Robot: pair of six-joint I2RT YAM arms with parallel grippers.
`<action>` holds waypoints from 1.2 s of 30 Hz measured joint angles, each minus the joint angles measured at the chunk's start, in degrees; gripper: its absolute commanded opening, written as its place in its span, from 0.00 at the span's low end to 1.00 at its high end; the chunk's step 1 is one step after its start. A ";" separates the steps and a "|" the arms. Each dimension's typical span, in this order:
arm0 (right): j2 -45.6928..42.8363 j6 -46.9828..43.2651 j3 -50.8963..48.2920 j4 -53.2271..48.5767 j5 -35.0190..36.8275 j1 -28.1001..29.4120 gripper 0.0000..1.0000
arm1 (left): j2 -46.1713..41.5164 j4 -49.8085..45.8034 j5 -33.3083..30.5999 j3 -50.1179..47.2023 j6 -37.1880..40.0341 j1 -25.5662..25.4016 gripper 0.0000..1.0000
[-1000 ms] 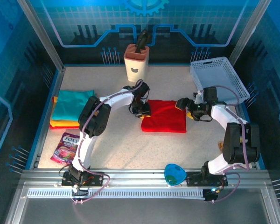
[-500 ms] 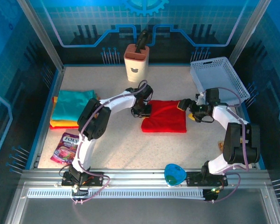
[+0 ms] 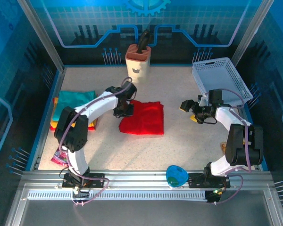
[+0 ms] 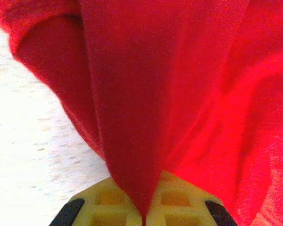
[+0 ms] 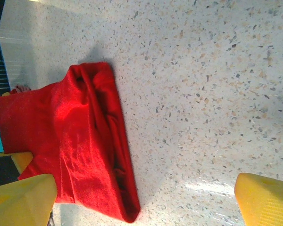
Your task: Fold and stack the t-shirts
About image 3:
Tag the red t-shirt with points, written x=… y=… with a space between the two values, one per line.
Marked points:
x=143 y=120

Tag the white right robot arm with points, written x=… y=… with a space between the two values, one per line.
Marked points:
x=226 y=117

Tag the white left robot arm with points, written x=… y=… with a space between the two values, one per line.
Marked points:
x=96 y=103

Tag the stack of folded coloured cloths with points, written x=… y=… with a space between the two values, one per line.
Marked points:
x=93 y=128

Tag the white knife block brown top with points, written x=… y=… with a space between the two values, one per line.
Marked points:
x=138 y=66

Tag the white perforated plastic basket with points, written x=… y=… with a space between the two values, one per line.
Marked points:
x=221 y=77

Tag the yellow chip bag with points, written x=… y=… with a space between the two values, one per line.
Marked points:
x=224 y=148

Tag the folded teal t-shirt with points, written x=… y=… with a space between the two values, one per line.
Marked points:
x=70 y=101

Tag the blue plastic rounded container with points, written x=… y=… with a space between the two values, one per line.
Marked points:
x=177 y=176

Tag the folded yellow t-shirt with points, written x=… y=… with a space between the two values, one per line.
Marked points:
x=54 y=122

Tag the purple snack bag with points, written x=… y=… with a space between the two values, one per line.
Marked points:
x=59 y=157

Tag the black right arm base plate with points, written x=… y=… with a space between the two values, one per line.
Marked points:
x=195 y=181

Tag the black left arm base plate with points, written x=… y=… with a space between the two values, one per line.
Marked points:
x=96 y=180

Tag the aluminium corner post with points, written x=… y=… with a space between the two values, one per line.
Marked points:
x=42 y=37
x=252 y=33

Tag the aluminium front frame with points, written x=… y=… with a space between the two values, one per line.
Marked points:
x=141 y=212

